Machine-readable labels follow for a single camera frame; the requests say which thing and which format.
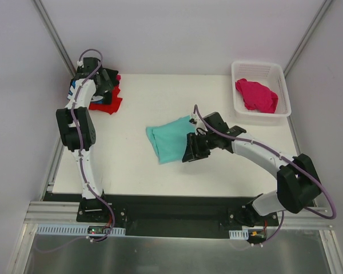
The left aluminium frame post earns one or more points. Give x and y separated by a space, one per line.
53 34

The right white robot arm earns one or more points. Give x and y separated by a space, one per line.
296 176

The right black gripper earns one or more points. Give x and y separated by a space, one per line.
196 148

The right aluminium frame post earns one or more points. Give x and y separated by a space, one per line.
313 26

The red t shirt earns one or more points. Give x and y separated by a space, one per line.
110 104

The aluminium frame post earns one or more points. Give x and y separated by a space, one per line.
53 34
313 26

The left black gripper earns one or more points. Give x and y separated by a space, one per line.
107 86

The magenta t shirt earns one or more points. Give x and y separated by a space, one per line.
257 96

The white cable duct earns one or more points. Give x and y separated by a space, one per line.
78 230
239 234

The left white cable duct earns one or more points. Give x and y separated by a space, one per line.
78 230

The white plastic basket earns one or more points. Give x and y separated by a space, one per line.
269 75

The teal t shirt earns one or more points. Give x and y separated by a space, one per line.
169 140

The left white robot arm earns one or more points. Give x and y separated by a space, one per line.
77 131

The right white cable duct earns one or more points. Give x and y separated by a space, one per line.
239 234

